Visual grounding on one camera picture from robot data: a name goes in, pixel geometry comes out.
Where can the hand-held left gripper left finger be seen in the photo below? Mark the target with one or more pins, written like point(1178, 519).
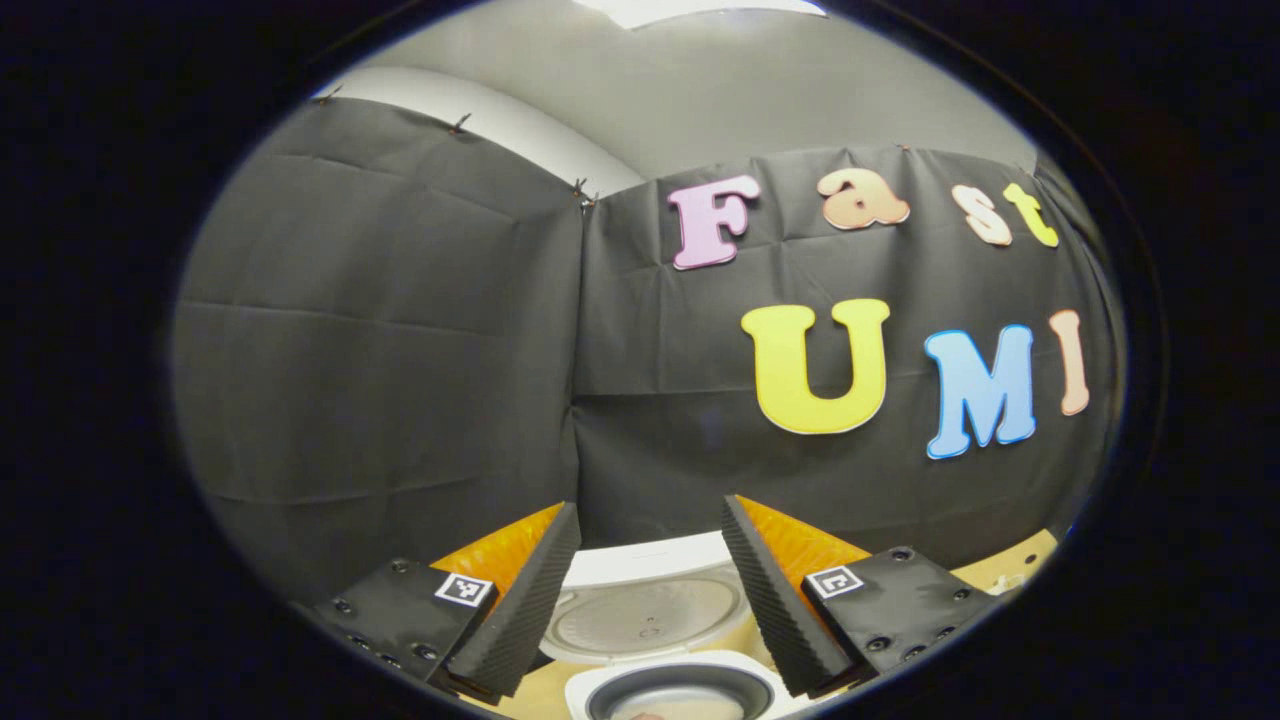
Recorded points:
point(525, 600)

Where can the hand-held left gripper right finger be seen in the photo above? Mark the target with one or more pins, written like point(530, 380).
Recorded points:
point(775, 600)

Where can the white rice cooker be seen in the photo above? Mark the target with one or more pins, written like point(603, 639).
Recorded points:
point(650, 610)

